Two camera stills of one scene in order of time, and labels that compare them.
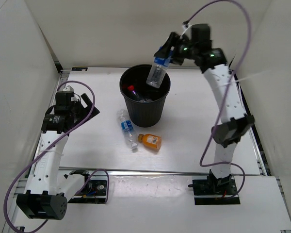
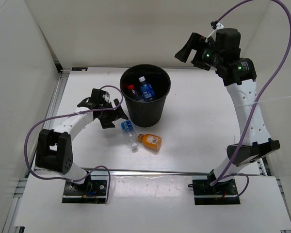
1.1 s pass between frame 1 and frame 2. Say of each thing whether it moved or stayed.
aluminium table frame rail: stayed
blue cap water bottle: moved
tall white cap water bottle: stayed
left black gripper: moved
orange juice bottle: stayed
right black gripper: moved
